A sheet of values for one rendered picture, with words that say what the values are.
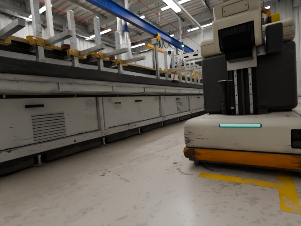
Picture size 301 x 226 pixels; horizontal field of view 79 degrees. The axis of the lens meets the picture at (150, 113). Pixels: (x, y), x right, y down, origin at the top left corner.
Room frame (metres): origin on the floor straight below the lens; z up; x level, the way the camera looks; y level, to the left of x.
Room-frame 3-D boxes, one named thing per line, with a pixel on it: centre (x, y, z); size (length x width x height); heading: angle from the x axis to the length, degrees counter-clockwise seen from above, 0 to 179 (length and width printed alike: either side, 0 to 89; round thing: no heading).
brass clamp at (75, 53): (1.41, 0.52, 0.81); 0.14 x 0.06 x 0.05; 147
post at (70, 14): (1.39, 0.53, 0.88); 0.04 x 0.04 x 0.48; 57
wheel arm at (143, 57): (1.81, 0.20, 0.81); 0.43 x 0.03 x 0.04; 57
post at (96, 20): (1.60, 0.40, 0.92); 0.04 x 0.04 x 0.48; 57
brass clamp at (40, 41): (1.20, 0.65, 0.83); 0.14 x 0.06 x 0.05; 147
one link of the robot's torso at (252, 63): (1.01, -0.57, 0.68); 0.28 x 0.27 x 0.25; 57
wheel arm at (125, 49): (1.60, 0.33, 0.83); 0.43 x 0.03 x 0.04; 57
